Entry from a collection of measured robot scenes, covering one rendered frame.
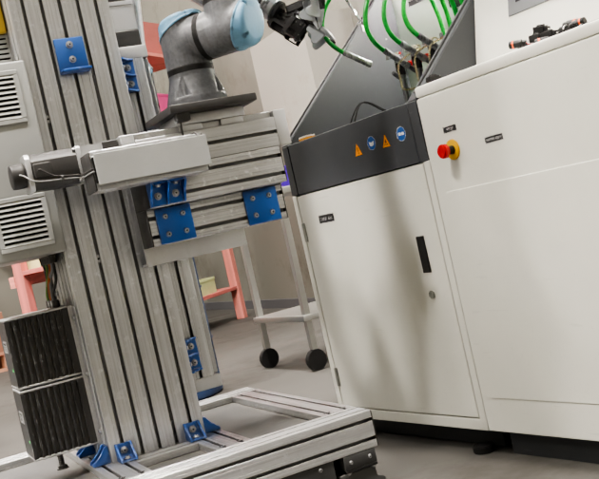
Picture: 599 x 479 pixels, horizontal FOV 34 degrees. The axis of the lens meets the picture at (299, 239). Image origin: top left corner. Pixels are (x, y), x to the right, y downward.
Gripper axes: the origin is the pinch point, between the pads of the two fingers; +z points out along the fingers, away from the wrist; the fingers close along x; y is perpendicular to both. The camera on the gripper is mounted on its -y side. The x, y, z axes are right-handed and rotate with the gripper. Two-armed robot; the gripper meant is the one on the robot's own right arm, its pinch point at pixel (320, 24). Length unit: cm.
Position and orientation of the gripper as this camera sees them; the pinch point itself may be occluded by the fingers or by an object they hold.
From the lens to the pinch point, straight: 290.4
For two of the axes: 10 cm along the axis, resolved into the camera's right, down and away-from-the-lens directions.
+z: 2.2, 9.8, 0.2
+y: -8.3, 2.0, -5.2
